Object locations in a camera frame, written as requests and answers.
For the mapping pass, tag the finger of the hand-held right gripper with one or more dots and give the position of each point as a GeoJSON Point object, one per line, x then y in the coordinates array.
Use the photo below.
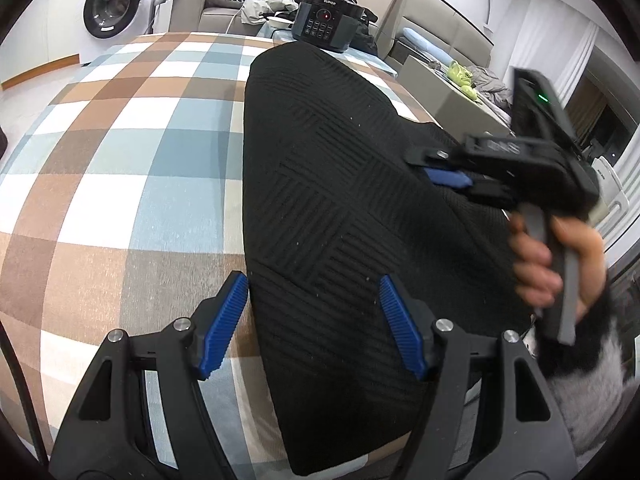
{"type": "Point", "coordinates": [440, 156]}
{"type": "Point", "coordinates": [450, 180]}

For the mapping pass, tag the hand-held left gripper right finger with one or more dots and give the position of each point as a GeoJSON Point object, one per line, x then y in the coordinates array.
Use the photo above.
{"type": "Point", "coordinates": [402, 330]}

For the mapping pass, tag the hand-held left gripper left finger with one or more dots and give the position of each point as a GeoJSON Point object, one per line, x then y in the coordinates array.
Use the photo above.
{"type": "Point", "coordinates": [225, 325]}

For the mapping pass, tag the black knit sweater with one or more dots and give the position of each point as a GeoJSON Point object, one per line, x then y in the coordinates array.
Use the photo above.
{"type": "Point", "coordinates": [340, 185]}

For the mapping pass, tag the person's right forearm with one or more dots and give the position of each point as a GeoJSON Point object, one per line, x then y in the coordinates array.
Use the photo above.
{"type": "Point", "coordinates": [590, 390]}

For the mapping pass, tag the person's right hand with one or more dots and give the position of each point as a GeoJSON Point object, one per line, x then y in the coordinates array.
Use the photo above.
{"type": "Point", "coordinates": [532, 270]}

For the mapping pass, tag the beige cube side table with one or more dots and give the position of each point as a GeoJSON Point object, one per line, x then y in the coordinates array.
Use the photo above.
{"type": "Point", "coordinates": [425, 90]}

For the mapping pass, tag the large green toy figure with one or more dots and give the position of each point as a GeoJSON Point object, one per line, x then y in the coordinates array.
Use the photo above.
{"type": "Point", "coordinates": [459, 72]}

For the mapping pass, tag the grey blanket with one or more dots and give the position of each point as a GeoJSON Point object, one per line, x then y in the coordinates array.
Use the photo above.
{"type": "Point", "coordinates": [492, 85]}

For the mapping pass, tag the blue pillow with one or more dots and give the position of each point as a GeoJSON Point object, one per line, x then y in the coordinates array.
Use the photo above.
{"type": "Point", "coordinates": [420, 40]}

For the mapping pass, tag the white curtain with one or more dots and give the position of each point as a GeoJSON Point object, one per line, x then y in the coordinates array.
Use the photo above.
{"type": "Point", "coordinates": [550, 50]}

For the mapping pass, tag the beige upholstered bed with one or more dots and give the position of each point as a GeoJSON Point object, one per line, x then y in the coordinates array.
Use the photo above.
{"type": "Point", "coordinates": [450, 35]}

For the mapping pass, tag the black electric pressure cooker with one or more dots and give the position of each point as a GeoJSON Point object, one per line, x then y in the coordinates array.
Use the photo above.
{"type": "Point", "coordinates": [325, 17]}

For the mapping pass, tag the brown blue checked tablecloth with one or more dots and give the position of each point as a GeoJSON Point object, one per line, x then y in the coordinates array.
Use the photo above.
{"type": "Point", "coordinates": [125, 160]}

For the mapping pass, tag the light beige garment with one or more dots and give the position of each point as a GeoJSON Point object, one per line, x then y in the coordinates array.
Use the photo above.
{"type": "Point", "coordinates": [260, 10]}

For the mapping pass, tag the grey sofa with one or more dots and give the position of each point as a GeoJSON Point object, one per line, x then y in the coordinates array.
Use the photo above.
{"type": "Point", "coordinates": [220, 20]}

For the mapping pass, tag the white washing machine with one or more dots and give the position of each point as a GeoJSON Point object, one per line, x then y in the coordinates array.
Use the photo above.
{"type": "Point", "coordinates": [110, 10]}

